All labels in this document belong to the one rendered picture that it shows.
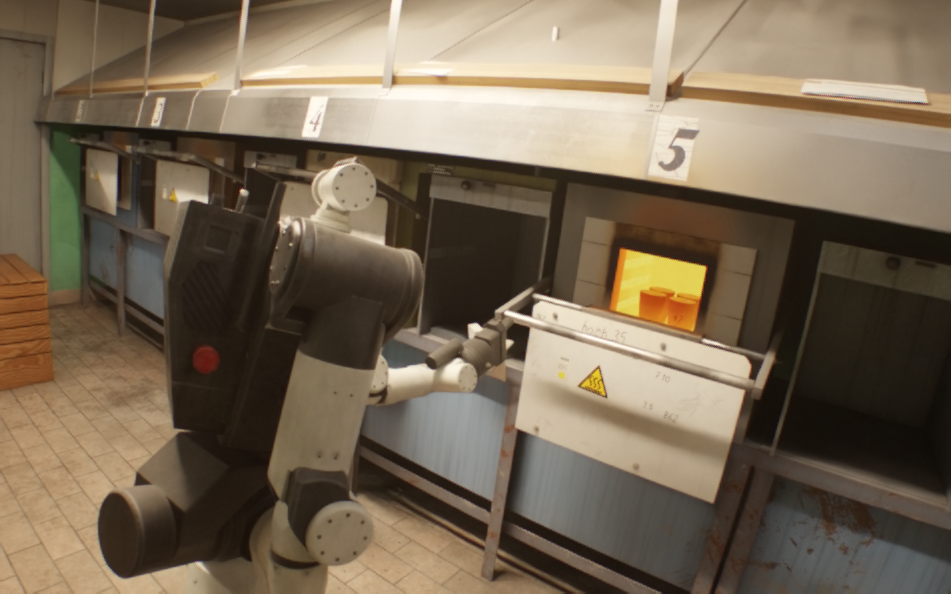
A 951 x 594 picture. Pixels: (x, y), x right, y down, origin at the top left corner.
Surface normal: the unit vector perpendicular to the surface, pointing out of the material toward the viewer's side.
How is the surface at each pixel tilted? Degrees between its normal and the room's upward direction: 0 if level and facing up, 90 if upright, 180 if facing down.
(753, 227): 90
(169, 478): 29
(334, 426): 83
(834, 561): 90
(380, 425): 90
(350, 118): 80
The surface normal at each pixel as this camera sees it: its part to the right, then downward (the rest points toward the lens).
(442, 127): -0.54, -0.08
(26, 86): 0.81, 0.22
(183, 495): -0.14, -0.80
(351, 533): 0.55, 0.11
